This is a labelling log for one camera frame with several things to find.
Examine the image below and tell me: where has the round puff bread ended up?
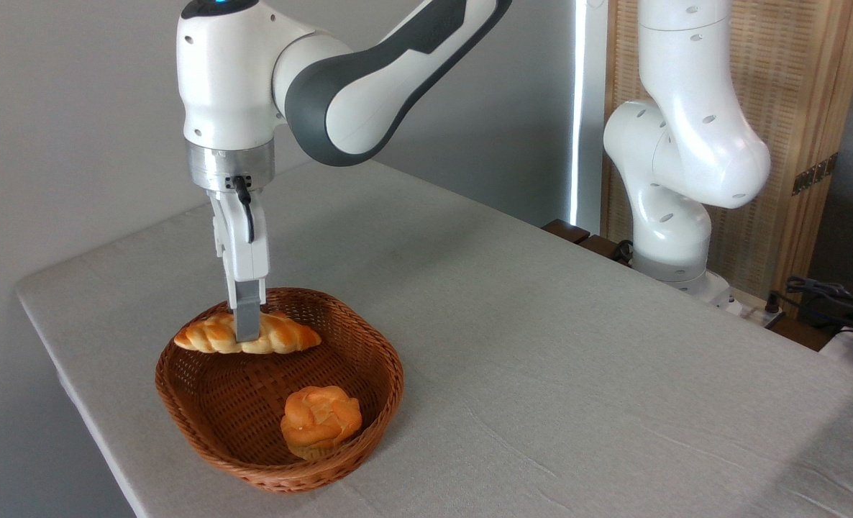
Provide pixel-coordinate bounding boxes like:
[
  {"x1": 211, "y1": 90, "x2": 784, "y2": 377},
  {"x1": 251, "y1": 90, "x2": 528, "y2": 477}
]
[{"x1": 280, "y1": 386, "x2": 363, "y2": 462}]

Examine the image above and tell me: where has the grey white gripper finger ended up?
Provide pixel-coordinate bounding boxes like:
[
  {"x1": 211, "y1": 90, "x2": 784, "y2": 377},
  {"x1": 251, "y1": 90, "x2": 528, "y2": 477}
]
[{"x1": 227, "y1": 278, "x2": 268, "y2": 344}]

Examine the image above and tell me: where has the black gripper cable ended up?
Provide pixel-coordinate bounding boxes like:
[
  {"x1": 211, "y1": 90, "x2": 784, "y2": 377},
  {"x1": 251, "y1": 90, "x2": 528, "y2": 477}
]
[{"x1": 231, "y1": 175, "x2": 257, "y2": 245}]

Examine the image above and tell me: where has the grey tablecloth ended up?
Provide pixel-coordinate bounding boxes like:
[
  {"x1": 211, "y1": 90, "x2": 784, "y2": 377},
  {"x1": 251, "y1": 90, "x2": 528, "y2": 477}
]
[{"x1": 15, "y1": 160, "x2": 853, "y2": 518}]

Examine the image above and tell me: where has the brown woven wicker basket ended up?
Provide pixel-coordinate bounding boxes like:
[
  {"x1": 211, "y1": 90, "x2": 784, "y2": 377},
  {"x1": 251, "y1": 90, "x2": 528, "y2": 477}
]
[{"x1": 155, "y1": 287, "x2": 405, "y2": 494}]

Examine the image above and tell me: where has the dark metal screen hinge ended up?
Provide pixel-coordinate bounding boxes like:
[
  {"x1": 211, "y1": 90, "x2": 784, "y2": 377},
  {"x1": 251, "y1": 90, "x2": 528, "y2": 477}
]
[{"x1": 792, "y1": 153, "x2": 839, "y2": 196}]

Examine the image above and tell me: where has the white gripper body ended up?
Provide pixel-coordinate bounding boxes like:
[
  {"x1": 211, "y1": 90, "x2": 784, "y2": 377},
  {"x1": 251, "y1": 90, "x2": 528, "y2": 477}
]
[{"x1": 207, "y1": 188, "x2": 273, "y2": 282}]

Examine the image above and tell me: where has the dark wooden furniture edge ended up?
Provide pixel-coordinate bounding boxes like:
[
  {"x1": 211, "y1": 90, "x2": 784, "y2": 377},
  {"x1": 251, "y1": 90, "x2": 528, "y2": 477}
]
[{"x1": 542, "y1": 218, "x2": 634, "y2": 267}]

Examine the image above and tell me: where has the long braided bread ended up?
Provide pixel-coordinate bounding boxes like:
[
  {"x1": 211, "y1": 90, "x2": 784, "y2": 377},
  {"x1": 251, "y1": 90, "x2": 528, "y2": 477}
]
[{"x1": 173, "y1": 310, "x2": 323, "y2": 355}]

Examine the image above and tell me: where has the black cable bundle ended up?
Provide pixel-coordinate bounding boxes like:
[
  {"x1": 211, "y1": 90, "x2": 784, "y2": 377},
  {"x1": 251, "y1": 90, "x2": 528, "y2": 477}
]
[{"x1": 768, "y1": 276, "x2": 853, "y2": 339}]

